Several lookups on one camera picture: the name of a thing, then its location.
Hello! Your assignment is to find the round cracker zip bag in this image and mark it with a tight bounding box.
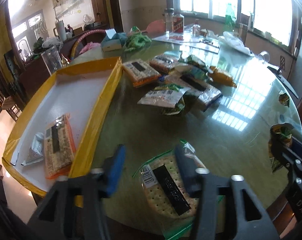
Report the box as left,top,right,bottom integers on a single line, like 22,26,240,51
132,139,224,240

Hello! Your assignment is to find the small clear bottle red cap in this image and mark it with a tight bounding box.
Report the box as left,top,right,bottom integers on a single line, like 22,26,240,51
192,19,201,37

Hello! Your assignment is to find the white plastic bag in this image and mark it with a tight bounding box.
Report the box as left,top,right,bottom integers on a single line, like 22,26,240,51
218,31,251,56

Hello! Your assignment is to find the green plastic bottle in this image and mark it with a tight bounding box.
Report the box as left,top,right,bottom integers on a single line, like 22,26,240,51
225,3,236,32

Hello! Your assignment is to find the yellow rimmed white tray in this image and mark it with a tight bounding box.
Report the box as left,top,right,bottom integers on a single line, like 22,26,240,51
2,56,122,197

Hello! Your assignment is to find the green pea snack packet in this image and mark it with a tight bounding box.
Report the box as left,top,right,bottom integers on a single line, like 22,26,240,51
268,123,294,173

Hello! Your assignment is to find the tissue box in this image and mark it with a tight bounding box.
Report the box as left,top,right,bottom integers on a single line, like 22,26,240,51
101,29,127,52

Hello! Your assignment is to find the green cloth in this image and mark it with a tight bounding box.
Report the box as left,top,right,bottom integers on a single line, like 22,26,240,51
124,33,152,53

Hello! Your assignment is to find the white thermos jug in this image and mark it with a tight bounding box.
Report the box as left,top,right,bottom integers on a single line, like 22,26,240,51
53,21,67,42

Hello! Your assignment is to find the orange cracker packet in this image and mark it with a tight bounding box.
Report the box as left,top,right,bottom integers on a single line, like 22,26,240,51
122,59,161,87
43,114,76,180
149,54,179,74

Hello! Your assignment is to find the colourful hula hoop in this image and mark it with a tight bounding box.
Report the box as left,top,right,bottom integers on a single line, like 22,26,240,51
69,29,106,60

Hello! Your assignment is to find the white liquor bottle red label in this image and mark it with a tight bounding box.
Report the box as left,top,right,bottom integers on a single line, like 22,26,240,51
173,12,184,34

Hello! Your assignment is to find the silver white sachet packet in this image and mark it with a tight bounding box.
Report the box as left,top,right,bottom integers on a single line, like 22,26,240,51
21,132,44,166

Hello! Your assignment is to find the small gold ornament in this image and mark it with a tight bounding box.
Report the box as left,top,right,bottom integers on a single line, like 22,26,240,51
61,54,69,68

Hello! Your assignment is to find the pink cloth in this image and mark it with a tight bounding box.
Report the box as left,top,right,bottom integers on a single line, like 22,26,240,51
79,42,101,55

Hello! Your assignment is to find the yellow snack packet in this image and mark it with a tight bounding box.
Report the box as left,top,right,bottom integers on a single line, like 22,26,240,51
209,66,237,88

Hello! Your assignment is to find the orange cracker packet on table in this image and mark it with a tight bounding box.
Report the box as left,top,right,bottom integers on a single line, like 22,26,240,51
122,59,161,87

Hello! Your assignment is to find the dark wooden sideboard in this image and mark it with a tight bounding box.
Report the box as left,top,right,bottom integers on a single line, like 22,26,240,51
18,24,109,100

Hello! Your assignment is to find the dark blue cracker packet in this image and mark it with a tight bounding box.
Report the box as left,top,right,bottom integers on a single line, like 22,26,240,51
166,73,223,113

